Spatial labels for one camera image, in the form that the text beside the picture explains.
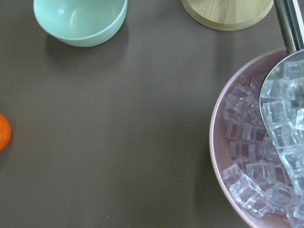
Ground mint green bowl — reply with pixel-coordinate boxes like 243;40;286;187
33;0;128;47

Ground wooden stand with round base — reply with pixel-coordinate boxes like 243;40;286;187
182;0;274;31

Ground pink bowl of ice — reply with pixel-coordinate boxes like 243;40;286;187
209;48;304;228

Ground metal ice scoop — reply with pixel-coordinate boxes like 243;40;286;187
259;0;304;195

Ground orange fruit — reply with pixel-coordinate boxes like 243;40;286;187
0;114;12;151

